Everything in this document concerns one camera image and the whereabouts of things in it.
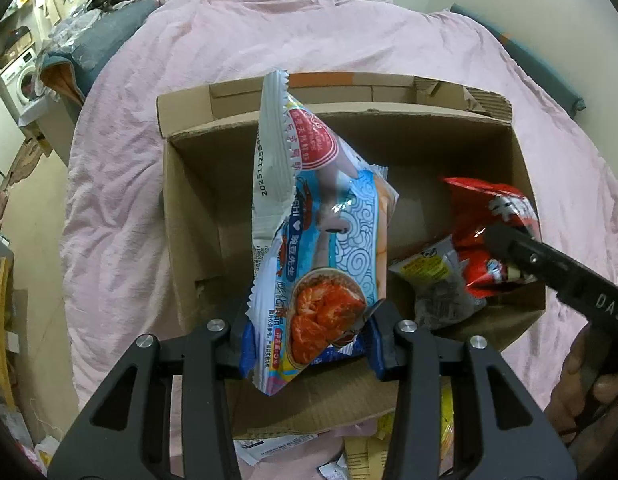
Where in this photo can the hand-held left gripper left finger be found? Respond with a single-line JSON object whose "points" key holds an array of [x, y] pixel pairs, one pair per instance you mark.
{"points": [[209, 355]]}

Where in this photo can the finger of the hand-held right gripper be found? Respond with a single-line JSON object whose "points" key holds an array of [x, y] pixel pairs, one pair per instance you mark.
{"points": [[529, 257]]}

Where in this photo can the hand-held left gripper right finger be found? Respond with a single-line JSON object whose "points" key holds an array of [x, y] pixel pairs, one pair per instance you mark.
{"points": [[376, 360]]}

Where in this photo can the red snack packet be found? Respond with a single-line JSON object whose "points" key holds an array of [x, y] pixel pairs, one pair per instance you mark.
{"points": [[489, 210]]}

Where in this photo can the blue white crab snack packet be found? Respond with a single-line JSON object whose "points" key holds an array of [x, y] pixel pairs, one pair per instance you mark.
{"points": [[339, 240]]}

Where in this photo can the brown cardboard box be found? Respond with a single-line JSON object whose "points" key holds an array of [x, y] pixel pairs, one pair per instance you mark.
{"points": [[214, 200]]}

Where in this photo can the person's right hand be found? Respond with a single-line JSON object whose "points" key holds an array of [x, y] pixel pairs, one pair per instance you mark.
{"points": [[579, 375]]}

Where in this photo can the yellow snack packet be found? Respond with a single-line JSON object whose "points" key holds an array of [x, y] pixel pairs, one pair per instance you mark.
{"points": [[439, 290]]}

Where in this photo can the slim yellow packet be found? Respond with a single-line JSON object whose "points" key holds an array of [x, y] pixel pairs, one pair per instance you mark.
{"points": [[446, 425]]}

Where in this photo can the yellow paper packet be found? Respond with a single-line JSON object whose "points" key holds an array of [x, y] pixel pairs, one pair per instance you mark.
{"points": [[364, 455]]}

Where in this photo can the white barcode packet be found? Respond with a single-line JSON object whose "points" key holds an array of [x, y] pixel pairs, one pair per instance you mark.
{"points": [[279, 452]]}

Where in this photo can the white plastic bag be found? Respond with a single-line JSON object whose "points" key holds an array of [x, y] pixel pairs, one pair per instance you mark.
{"points": [[46, 455]]}

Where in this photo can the teal bed cushion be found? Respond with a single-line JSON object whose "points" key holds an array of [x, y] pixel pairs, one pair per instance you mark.
{"points": [[539, 65]]}

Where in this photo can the yellow wooden slats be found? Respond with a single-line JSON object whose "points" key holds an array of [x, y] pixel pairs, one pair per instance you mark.
{"points": [[1, 310]]}

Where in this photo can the flattened cardboard piece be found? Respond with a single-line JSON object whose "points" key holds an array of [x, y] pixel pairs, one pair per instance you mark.
{"points": [[29, 160]]}

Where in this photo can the white cabinet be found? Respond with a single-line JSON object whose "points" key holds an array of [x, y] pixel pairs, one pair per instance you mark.
{"points": [[1, 130]]}

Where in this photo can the pink blanket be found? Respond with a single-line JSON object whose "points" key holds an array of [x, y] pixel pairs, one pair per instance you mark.
{"points": [[189, 40]]}

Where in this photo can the white washing machine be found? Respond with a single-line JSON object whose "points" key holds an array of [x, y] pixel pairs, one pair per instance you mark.
{"points": [[21, 85]]}

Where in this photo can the crumpled white plastic bags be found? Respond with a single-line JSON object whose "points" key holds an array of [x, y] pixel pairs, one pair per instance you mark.
{"points": [[74, 22]]}

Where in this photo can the small brown carton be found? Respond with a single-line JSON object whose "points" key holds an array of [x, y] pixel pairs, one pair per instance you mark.
{"points": [[14, 45]]}

